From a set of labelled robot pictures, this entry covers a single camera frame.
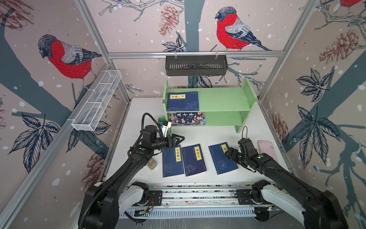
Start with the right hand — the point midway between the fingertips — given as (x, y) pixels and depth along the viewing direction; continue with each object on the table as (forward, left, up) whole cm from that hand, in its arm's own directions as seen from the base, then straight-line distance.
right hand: (229, 156), depth 85 cm
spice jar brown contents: (-7, +46, +3) cm, 47 cm away
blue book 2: (-2, +22, -2) cm, 22 cm away
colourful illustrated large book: (+19, +26, +13) cm, 35 cm away
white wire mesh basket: (+6, +74, +31) cm, 81 cm away
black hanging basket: (+59, +21, +26) cm, 68 cm away
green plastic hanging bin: (+21, +45, +8) cm, 50 cm away
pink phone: (+8, -26, -2) cm, 27 cm away
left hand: (+1, +28, +17) cm, 33 cm away
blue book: (-4, +35, -2) cm, 35 cm away
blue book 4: (-4, +4, -2) cm, 6 cm away
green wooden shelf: (+20, +5, +24) cm, 32 cm away
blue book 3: (+21, +28, +26) cm, 44 cm away
